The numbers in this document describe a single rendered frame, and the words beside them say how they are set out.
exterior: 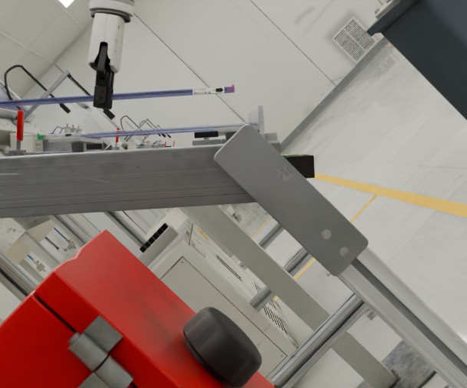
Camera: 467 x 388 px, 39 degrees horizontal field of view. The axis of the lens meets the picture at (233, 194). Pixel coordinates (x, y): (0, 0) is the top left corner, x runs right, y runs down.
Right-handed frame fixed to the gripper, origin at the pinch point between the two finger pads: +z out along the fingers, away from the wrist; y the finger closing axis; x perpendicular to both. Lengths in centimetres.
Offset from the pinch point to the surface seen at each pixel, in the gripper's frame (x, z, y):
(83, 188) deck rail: 8, 13, 60
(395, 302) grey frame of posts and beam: 41, 21, 63
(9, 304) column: -89, 114, -274
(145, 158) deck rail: 14, 9, 60
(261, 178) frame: 26, 10, 64
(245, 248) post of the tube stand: 33, 31, -34
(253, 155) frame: 25, 8, 64
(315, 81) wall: 157, -99, -749
